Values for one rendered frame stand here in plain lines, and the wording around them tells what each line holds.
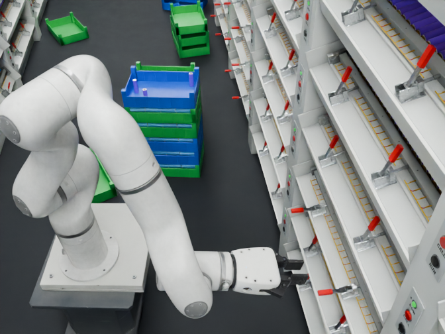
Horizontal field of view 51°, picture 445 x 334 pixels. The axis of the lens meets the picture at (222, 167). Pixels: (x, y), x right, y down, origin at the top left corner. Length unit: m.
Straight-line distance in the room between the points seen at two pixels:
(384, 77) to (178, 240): 0.47
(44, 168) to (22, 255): 1.00
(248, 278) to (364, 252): 0.26
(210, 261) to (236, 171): 1.25
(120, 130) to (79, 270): 0.81
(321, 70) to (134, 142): 0.58
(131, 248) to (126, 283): 0.13
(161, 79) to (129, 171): 1.32
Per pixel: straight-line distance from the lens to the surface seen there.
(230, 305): 1.78
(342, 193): 1.16
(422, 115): 0.77
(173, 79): 2.11
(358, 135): 1.02
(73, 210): 1.35
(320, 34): 1.19
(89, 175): 1.28
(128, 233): 1.59
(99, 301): 1.52
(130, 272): 1.51
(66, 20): 3.73
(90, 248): 1.45
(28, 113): 0.89
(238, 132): 2.45
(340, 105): 1.10
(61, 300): 1.56
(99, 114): 0.81
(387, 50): 0.91
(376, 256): 1.05
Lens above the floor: 1.54
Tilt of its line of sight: 43 degrees down
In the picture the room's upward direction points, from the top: 2 degrees counter-clockwise
